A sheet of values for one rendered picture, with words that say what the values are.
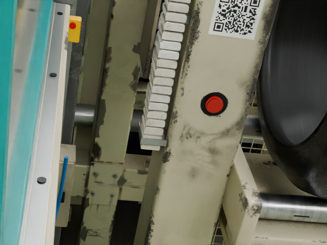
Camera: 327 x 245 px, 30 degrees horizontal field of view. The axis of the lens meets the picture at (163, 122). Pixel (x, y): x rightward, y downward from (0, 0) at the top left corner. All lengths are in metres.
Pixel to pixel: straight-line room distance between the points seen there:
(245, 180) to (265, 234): 0.10
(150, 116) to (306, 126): 0.42
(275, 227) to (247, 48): 0.33
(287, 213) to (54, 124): 0.67
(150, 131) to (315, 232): 0.35
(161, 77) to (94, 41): 0.79
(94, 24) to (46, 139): 1.29
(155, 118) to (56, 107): 0.54
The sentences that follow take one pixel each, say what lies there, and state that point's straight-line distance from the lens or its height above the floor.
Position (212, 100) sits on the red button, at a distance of 1.01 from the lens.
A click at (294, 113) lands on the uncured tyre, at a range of 1.34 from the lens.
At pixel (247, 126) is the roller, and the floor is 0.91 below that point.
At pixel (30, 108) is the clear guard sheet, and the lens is 0.48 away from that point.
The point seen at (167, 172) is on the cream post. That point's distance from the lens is 1.08.
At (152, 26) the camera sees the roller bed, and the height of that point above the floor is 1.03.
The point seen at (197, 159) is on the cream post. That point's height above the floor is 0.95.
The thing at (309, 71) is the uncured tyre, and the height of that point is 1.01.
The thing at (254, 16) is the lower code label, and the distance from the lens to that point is 0.97.
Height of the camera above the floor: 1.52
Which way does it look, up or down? 29 degrees down
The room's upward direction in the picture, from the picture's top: 12 degrees clockwise
